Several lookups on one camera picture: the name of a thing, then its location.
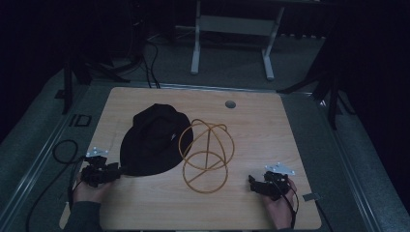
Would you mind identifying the white metal desk frame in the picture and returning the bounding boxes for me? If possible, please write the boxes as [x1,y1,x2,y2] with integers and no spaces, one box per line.
[190,0,286,81]

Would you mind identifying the black floor cables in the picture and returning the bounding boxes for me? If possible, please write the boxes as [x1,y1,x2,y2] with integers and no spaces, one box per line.
[141,38,161,89]

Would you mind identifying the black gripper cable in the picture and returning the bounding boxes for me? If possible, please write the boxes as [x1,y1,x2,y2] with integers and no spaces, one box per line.
[276,180,300,230]
[25,139,85,232]

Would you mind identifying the black bucket hat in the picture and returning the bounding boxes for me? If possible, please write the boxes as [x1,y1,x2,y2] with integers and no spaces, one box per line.
[119,102,194,177]

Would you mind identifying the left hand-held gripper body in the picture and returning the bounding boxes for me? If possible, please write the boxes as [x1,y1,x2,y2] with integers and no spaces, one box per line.
[80,147,120,189]

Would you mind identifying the gold wire hat stand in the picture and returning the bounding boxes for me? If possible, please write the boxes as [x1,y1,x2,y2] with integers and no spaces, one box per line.
[178,118,236,194]

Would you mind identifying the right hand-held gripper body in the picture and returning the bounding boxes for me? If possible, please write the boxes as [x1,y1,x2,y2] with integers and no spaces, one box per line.
[253,161,296,201]

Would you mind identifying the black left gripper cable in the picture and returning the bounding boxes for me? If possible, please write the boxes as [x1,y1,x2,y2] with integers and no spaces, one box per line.
[25,139,85,232]

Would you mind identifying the black tripod stand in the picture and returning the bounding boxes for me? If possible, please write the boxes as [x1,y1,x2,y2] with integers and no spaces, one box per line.
[61,54,132,115]
[277,64,356,131]

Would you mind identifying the grey tape strip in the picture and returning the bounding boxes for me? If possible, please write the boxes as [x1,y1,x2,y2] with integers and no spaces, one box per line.
[302,192,322,202]

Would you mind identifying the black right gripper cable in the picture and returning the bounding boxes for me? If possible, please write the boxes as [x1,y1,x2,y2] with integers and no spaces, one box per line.
[276,180,300,230]

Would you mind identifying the person's right hand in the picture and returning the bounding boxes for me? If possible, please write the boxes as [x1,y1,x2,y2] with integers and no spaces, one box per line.
[261,179,298,230]

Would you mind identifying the person's left hand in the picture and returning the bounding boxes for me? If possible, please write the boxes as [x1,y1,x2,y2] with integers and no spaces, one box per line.
[73,173,114,205]

